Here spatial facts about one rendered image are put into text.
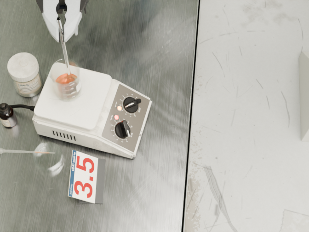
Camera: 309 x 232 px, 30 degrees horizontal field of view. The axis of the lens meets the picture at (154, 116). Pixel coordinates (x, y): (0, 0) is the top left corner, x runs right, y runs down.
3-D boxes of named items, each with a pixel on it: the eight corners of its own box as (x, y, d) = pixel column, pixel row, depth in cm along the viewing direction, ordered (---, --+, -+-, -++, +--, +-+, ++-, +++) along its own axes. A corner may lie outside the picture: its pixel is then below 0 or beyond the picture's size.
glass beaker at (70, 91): (82, 78, 110) (78, 55, 102) (84, 102, 107) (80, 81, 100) (50, 80, 109) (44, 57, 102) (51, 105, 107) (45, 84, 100)
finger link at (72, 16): (84, 55, 98) (83, 10, 102) (82, 36, 92) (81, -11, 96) (66, 56, 98) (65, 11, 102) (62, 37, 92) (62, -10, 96)
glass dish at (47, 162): (63, 145, 112) (62, 140, 110) (63, 171, 110) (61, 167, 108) (34, 146, 112) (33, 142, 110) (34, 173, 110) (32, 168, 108)
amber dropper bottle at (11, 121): (11, 111, 115) (4, 95, 109) (20, 121, 114) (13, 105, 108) (-2, 120, 114) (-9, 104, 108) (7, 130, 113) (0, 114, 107)
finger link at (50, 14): (63, 56, 98) (65, 11, 102) (59, 37, 92) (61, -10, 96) (44, 56, 97) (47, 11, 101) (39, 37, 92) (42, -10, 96)
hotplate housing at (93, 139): (151, 104, 117) (153, 84, 110) (134, 162, 111) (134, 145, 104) (48, 78, 119) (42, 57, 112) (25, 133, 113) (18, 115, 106)
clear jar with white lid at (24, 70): (10, 78, 119) (2, 57, 112) (38, 69, 120) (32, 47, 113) (19, 102, 116) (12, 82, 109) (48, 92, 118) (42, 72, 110)
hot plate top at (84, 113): (113, 78, 110) (113, 75, 110) (94, 132, 105) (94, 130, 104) (54, 62, 112) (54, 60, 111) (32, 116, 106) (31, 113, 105)
